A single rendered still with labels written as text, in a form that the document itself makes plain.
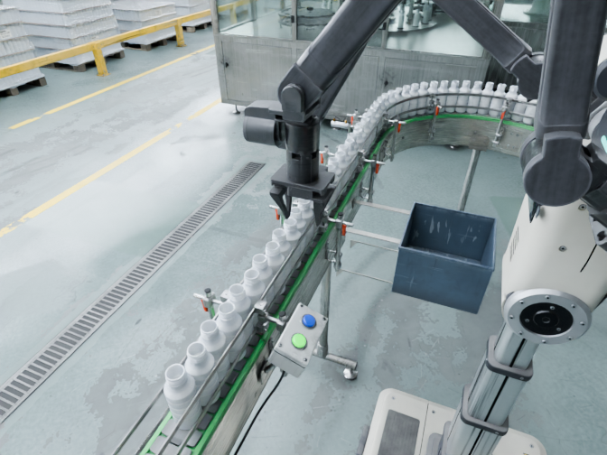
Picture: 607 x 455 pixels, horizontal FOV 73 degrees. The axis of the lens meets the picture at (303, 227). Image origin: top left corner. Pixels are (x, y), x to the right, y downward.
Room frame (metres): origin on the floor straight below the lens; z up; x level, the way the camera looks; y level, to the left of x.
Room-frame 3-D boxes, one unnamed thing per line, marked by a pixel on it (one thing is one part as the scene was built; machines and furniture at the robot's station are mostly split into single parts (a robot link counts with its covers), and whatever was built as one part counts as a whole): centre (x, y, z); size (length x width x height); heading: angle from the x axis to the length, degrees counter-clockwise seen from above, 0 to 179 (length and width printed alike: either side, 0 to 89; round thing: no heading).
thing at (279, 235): (0.91, 0.07, 1.08); 0.06 x 0.06 x 0.17
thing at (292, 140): (0.65, 0.01, 1.57); 0.07 x 0.06 x 0.07; 69
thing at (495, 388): (0.67, -0.54, 0.74); 0.11 x 0.11 x 0.40; 68
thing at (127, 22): (8.60, 3.17, 0.33); 1.23 x 1.04 x 0.66; 67
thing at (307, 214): (1.07, 0.00, 1.08); 0.06 x 0.06 x 0.17
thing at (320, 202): (0.64, -0.02, 1.44); 0.07 x 0.07 x 0.09; 68
